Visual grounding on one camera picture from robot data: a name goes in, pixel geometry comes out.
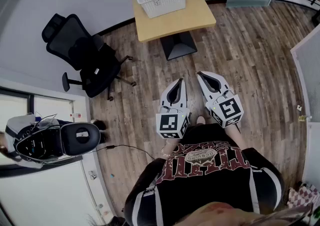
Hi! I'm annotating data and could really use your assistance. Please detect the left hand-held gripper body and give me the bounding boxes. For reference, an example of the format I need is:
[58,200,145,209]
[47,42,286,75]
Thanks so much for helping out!
[155,106,191,140]

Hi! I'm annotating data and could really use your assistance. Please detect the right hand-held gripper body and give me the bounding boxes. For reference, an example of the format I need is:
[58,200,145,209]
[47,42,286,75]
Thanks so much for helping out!
[204,92,245,129]

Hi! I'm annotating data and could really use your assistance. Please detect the person's left forearm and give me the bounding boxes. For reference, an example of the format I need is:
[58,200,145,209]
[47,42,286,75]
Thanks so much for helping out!
[161,138,181,159]

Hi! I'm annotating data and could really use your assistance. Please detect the person's right forearm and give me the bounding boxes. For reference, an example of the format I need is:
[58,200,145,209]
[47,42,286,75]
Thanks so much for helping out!
[225,123,248,151]

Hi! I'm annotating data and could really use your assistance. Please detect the black table base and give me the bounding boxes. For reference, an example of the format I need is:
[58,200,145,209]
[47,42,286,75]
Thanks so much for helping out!
[159,31,198,61]

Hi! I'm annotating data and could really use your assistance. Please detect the black mesh office chair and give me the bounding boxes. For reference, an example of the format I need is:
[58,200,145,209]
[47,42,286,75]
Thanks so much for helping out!
[41,13,138,102]

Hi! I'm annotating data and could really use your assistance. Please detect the checkered cloth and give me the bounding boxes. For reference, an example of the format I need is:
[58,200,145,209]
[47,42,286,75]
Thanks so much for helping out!
[286,182,320,211]

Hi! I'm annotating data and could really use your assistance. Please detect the light wooden table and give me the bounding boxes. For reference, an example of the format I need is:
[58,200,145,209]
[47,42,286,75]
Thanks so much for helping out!
[131,0,217,43]

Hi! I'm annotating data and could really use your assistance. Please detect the person's black printed shirt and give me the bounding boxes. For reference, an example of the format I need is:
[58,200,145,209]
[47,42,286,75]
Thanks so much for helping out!
[124,122,286,226]

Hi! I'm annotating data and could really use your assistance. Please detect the black floor cable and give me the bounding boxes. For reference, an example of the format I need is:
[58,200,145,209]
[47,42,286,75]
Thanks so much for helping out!
[91,144,156,161]

